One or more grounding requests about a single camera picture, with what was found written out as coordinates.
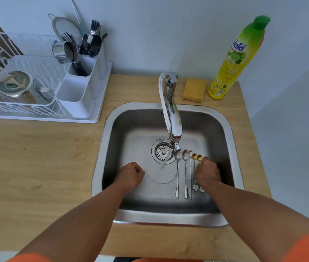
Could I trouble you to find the person's right hand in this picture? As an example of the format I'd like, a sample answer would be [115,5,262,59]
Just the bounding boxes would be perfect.
[194,156,222,191]

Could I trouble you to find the person's left hand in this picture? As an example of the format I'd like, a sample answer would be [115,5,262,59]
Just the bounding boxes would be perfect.
[116,162,146,193]

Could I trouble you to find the gold spoon with flower end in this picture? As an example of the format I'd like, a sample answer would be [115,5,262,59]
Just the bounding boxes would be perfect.
[191,153,199,192]
[197,155,206,194]

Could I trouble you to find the thin white spoon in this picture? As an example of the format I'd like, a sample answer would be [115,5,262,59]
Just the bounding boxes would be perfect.
[188,150,193,200]

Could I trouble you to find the silver spoon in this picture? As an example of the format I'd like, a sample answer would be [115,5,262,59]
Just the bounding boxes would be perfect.
[174,150,182,199]
[182,149,191,199]

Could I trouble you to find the white cutlery holder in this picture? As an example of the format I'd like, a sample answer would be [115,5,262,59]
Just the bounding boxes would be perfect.
[56,42,107,120]

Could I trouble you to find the person's left forearm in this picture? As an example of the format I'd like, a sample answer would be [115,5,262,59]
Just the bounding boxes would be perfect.
[7,181,134,262]

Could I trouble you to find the person's right forearm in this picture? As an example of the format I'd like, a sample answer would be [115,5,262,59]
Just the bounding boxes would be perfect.
[201,180,309,262]

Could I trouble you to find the steel pots in rack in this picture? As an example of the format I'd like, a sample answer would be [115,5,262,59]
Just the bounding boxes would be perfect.
[0,71,34,97]

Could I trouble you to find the steel sink drain strainer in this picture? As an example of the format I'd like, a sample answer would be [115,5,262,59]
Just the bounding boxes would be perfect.
[151,138,177,164]

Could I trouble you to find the stainless steel sink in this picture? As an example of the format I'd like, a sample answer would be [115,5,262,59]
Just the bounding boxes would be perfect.
[91,102,245,227]

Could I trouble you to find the chrome faucet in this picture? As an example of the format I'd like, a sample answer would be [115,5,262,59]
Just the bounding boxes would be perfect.
[165,72,183,152]

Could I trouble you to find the yellow sponge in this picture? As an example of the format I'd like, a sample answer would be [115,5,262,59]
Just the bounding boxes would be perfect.
[182,77,207,103]

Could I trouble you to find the white plastic drainer tray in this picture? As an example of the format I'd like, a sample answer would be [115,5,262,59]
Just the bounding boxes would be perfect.
[0,32,112,124]

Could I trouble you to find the yellow dish soap bottle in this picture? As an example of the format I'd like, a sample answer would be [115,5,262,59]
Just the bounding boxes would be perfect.
[207,15,271,100]

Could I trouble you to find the small grey kitchen tool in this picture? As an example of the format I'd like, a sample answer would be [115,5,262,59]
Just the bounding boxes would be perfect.
[36,86,56,101]

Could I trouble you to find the steel pot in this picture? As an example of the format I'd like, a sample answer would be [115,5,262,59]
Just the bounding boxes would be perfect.
[15,90,54,104]

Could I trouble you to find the silver fork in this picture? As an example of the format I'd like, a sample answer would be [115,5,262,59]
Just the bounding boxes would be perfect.
[61,32,78,47]
[90,20,102,36]

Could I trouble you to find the steel mesh strainer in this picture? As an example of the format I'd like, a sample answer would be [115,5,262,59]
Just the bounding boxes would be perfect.
[47,13,83,43]

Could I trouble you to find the white faucet hose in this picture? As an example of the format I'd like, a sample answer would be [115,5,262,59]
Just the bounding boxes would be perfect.
[158,73,173,133]

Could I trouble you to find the white wire dish rack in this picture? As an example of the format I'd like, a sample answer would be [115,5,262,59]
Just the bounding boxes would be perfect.
[0,32,66,118]

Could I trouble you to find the steel cup with black handle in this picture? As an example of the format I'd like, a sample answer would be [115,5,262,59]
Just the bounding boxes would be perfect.
[52,40,88,77]

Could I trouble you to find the thin metal blue-handled tool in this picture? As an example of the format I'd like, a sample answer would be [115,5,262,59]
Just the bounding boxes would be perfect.
[70,0,85,36]

